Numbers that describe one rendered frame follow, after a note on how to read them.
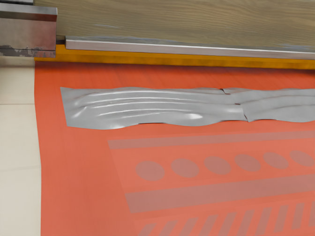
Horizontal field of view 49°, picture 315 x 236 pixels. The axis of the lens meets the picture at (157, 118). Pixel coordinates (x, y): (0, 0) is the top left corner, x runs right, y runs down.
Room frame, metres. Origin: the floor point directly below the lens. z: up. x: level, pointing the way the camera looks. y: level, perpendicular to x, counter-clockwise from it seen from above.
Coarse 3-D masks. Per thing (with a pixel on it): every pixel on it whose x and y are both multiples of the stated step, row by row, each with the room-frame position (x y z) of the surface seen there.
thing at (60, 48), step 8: (56, 48) 0.19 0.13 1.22; (64, 48) 0.20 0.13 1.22; (136, 56) 0.25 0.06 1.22; (144, 56) 0.26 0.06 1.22; (152, 56) 0.26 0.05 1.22; (160, 56) 0.27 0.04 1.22; (168, 56) 0.28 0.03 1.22; (176, 56) 0.28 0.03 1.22; (184, 56) 0.29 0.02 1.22; (192, 56) 0.30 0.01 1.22; (200, 56) 0.31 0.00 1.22; (208, 56) 0.31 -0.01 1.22; (216, 56) 0.32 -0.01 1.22; (224, 56) 0.33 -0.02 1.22
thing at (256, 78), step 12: (204, 72) 0.30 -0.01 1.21; (216, 72) 0.32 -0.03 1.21; (228, 72) 0.33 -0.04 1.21; (240, 72) 0.34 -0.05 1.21; (252, 72) 0.36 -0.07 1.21; (264, 72) 0.37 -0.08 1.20; (276, 72) 0.38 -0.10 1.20; (288, 72) 0.40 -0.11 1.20; (300, 72) 0.42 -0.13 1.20; (312, 72) 0.43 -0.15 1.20; (216, 84) 0.28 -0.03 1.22; (228, 84) 0.29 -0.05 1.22; (240, 84) 0.31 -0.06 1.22; (252, 84) 0.32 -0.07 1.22; (264, 84) 0.33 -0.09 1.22; (276, 84) 0.34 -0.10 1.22; (288, 84) 0.36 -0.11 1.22; (300, 84) 0.37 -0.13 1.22; (312, 84) 0.39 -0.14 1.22; (264, 120) 0.24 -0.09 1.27; (276, 120) 0.25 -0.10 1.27
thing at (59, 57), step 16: (144, 64) 0.25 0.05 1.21; (160, 64) 0.27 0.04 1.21; (176, 64) 0.28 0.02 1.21; (192, 64) 0.30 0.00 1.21; (208, 64) 0.31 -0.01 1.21; (224, 64) 0.33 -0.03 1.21; (240, 64) 0.34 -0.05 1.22; (256, 64) 0.36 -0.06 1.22; (272, 64) 0.38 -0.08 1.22; (288, 64) 0.40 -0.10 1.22; (304, 64) 0.42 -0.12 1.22
